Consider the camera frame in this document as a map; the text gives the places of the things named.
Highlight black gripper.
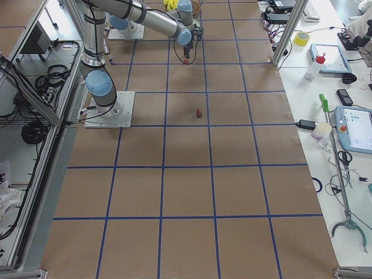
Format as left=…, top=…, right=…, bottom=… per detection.
left=183, top=40, right=193, bottom=57

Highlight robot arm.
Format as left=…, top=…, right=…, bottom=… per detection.
left=110, top=15, right=137, bottom=31
left=80, top=1, right=194, bottom=115

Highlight wicker basket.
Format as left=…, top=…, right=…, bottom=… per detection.
left=191, top=0, right=201, bottom=15

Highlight yellow banana bunch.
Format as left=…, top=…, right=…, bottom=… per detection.
left=163, top=0, right=178, bottom=10

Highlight yellow tape roll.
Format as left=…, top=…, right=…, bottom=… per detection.
left=293, top=31, right=310, bottom=47

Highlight red capped squeeze bottle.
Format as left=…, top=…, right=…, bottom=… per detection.
left=304, top=54, right=326, bottom=81

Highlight black power adapter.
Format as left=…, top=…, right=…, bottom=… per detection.
left=295, top=119, right=318, bottom=131

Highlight teach pendant far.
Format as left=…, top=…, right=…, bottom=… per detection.
left=309, top=44, right=352, bottom=74

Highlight teach pendant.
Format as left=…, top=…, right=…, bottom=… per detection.
left=334, top=106, right=371, bottom=154
left=309, top=44, right=352, bottom=74

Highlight white paper cup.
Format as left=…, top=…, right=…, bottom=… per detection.
left=311, top=122, right=332, bottom=140

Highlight black small bowl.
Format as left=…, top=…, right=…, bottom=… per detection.
left=341, top=73, right=357, bottom=85

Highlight teach pendant near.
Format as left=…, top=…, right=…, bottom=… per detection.
left=334, top=106, right=371, bottom=154

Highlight black scissors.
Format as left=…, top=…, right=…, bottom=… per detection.
left=338, top=151, right=353, bottom=188

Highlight long reach grabber tool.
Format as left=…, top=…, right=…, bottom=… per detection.
left=319, top=93, right=367, bottom=253

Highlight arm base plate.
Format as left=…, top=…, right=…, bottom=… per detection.
left=108, top=24, right=145, bottom=41
left=84, top=91, right=135, bottom=128

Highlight aluminium frame post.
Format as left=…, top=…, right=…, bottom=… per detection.
left=272, top=0, right=308, bottom=66

